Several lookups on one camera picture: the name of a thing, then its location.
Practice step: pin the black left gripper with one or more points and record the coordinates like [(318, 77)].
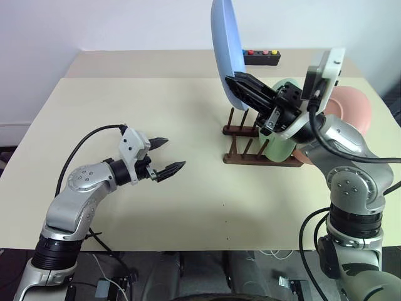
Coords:
[(144, 168)]

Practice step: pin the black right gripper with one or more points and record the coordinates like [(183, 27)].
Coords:
[(286, 98)]

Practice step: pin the blue plastic plate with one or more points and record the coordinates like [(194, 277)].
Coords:
[(225, 40)]

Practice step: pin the green plastic plate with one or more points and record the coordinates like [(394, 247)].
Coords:
[(277, 150)]

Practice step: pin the pink plastic plate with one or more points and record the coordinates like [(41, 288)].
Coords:
[(354, 106)]

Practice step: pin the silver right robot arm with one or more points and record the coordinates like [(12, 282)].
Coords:
[(351, 185)]

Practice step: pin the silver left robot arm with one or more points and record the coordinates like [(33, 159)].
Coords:
[(81, 178)]

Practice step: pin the dark wooden dish rack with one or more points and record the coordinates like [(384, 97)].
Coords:
[(244, 159)]

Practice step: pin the black button box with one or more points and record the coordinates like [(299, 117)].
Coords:
[(263, 60)]

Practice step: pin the dark grey rounded shape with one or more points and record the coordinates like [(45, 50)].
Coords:
[(247, 272)]

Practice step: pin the small grey box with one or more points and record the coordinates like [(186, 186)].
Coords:
[(102, 288)]

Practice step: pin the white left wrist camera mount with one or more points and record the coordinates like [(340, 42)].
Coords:
[(131, 141)]

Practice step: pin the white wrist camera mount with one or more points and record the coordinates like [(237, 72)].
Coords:
[(131, 141), (332, 69)]

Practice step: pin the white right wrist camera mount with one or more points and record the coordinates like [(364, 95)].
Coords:
[(332, 69)]

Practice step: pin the black metal caster bracket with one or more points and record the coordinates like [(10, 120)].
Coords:
[(294, 285)]

